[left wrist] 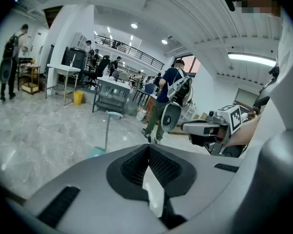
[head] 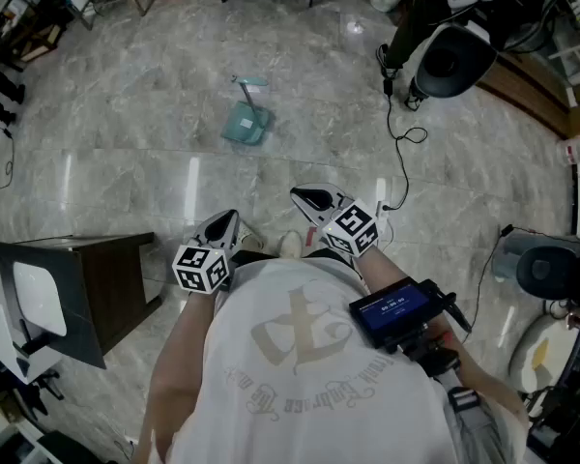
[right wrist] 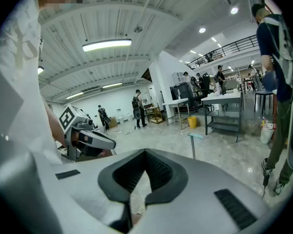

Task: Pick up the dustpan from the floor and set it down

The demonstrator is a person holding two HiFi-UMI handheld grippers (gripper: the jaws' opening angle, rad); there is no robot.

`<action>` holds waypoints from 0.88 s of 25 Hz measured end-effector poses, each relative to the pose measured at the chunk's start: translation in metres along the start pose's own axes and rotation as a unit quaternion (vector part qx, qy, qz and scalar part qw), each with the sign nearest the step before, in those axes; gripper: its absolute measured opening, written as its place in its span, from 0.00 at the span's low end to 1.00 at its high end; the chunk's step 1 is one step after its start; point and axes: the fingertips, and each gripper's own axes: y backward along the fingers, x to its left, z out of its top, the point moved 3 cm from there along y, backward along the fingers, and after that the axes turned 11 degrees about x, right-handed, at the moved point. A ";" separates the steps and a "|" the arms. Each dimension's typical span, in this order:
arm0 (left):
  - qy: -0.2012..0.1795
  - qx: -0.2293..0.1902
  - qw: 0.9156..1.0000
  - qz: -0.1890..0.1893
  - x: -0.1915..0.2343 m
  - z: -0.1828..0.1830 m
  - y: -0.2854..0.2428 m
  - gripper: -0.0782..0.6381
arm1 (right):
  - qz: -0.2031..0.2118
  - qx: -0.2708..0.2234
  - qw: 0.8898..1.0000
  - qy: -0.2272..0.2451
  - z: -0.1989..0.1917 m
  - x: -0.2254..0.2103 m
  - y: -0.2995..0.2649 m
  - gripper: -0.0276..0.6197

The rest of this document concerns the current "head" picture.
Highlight person's beige shoe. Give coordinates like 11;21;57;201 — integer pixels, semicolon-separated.
277;229;304;259
236;219;265;251

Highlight person's left forearm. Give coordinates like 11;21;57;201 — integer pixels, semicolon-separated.
138;288;219;464

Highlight person's right forearm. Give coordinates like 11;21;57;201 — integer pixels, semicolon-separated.
355;246;531;437

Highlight person's black shorts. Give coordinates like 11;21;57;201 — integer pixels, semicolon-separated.
227;247;363;292

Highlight person's right beige shoe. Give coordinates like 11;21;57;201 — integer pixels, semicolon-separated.
277;229;304;259

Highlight white shelled black seat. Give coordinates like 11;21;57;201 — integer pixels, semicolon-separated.
413;21;499;101

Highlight small black monitor screen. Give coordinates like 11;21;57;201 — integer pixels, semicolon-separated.
348;276;446;352

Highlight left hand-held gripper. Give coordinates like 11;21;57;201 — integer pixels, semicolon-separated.
172;209;241;293

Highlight teal plastic dustpan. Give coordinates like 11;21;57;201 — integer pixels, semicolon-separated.
220;74;275;147

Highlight black monitor cable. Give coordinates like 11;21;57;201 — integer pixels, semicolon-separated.
432;280;474;334

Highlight dark wooden side table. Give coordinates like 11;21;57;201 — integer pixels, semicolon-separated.
0;232;163;370

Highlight grey bin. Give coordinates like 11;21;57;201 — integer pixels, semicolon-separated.
492;232;580;282

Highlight person's left beige shoe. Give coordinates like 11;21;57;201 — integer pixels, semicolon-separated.
236;219;265;251

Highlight black adapter cable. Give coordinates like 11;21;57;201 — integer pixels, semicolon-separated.
379;43;429;212

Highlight person's white printed t-shirt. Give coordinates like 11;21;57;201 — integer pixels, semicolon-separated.
161;256;531;464

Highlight white bucket with red label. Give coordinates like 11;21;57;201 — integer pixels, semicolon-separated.
558;135;580;166

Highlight grey shoulder strap with buckle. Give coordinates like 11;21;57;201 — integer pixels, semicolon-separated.
437;369;511;464

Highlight black monitor mount clamp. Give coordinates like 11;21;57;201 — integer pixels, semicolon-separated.
400;329;463;379

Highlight brown wooden board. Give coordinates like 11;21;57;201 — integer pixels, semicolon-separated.
478;50;574;139

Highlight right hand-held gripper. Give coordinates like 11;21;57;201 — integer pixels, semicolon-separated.
290;184;379;259

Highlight white rounded panel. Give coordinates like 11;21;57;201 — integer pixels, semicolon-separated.
12;261;68;337

